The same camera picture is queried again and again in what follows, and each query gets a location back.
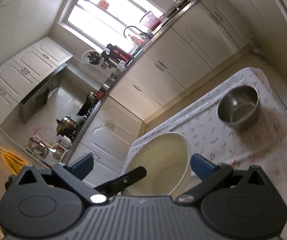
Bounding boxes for cream bowl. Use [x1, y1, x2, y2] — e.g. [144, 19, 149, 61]
[122, 132, 192, 198]

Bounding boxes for stainless steel bowl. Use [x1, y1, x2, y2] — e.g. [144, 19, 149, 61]
[217, 85, 261, 129]

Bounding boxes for white lower kitchen cabinets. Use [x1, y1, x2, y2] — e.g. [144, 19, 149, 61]
[64, 0, 250, 174]

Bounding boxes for kitchen window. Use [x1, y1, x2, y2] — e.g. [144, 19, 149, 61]
[58, 0, 168, 52]

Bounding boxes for dish rack with items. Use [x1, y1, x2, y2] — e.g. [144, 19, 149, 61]
[25, 135, 72, 166]

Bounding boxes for brass stock pot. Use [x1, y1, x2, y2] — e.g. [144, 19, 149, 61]
[56, 116, 79, 139]

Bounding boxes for yellow hanging towel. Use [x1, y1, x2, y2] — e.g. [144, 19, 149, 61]
[0, 146, 28, 175]

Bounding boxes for black frying pan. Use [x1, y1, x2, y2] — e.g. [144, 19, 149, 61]
[77, 92, 96, 116]

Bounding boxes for cherry print tablecloth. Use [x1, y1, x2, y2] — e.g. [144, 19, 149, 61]
[126, 67, 287, 239]

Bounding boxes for steel range hood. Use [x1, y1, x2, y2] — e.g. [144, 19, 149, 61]
[19, 63, 67, 123]

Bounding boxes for white upper cabinets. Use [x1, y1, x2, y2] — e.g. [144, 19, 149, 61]
[0, 37, 72, 125]

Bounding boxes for steel kettle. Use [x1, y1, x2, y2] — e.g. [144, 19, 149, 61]
[101, 50, 120, 69]

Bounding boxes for red thermos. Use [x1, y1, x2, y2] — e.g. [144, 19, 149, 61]
[107, 44, 134, 63]

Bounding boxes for pink plastic basket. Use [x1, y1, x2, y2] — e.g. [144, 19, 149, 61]
[140, 11, 161, 31]

